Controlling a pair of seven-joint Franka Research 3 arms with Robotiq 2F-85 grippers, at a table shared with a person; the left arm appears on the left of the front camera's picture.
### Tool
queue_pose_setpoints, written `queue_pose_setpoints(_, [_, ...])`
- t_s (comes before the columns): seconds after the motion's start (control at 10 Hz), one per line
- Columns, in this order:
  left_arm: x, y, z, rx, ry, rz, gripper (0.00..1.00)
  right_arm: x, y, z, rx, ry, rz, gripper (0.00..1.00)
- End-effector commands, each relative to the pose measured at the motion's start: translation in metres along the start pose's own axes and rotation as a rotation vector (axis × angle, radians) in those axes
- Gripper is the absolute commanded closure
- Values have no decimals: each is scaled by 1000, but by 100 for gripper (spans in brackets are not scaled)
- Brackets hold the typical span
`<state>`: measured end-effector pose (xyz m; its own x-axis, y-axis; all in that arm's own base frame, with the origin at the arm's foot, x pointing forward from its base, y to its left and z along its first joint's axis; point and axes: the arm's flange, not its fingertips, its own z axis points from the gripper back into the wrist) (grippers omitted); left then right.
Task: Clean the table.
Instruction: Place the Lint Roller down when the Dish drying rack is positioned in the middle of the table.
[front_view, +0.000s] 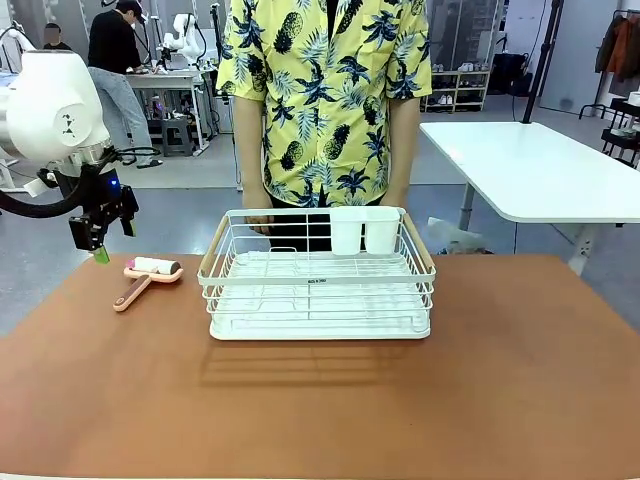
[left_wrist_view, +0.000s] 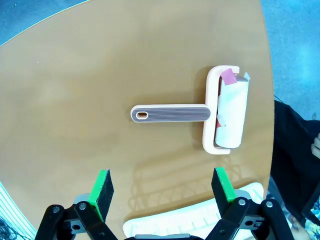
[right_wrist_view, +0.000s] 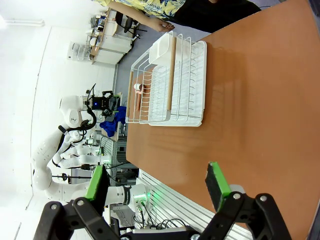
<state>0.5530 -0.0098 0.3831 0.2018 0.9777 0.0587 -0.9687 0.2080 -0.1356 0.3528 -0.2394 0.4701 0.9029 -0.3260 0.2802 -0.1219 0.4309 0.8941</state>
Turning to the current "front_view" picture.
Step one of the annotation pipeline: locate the white folding table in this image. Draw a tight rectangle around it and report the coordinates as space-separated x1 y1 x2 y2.
418 121 640 277

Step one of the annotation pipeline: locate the clear plastic bag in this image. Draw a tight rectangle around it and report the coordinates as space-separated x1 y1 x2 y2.
427 216 495 256

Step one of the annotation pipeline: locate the person in yellow pineapple shirt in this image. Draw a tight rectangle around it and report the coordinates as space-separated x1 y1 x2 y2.
215 0 434 256

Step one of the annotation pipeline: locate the person's left forearm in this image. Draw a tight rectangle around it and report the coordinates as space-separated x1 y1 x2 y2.
387 95 420 194

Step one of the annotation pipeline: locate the white wire dish rack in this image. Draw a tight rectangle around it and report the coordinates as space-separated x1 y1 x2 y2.
197 207 437 331

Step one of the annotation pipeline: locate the white background workbench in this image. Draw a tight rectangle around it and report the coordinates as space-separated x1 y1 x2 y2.
124 67 212 152

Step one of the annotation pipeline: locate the black tripod stand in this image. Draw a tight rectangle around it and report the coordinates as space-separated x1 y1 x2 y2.
521 0 565 125

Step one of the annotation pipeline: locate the seated man in background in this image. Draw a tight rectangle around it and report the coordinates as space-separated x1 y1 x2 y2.
42 22 74 52

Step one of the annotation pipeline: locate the person's right forearm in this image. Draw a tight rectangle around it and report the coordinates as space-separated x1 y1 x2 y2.
233 94 267 199

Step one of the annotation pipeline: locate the man in black shirt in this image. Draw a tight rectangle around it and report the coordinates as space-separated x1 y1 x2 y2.
87 0 164 169

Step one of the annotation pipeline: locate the black utility cart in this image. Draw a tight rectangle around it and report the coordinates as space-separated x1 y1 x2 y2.
599 97 640 170

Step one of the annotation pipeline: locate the black bag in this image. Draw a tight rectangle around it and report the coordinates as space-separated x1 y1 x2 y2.
491 51 535 97

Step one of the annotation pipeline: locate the person's right hand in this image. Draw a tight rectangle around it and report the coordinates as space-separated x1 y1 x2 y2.
243 189 275 236

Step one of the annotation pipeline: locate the pink lint roller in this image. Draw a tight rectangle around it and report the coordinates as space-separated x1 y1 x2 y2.
112 255 185 314

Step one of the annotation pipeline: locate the person's left hand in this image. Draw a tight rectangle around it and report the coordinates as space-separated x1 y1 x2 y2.
383 184 411 209

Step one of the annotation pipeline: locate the white utensil holder cup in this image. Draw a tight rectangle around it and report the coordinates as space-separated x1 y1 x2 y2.
328 206 401 256

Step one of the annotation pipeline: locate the grey step stool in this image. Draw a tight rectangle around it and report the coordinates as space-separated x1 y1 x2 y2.
160 117 195 158

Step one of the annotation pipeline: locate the white drain tray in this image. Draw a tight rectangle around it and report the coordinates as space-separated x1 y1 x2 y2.
208 249 432 342

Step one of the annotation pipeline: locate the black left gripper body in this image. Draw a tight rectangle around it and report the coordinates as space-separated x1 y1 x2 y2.
73 162 127 225

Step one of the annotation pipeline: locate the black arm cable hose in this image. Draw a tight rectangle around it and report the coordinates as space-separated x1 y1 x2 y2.
0 147 121 219

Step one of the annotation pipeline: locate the wooden shoe rack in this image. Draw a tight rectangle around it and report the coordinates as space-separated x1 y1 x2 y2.
421 69 494 114

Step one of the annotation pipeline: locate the clothes rack with jackets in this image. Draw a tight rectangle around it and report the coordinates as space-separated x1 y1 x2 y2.
578 8 640 121

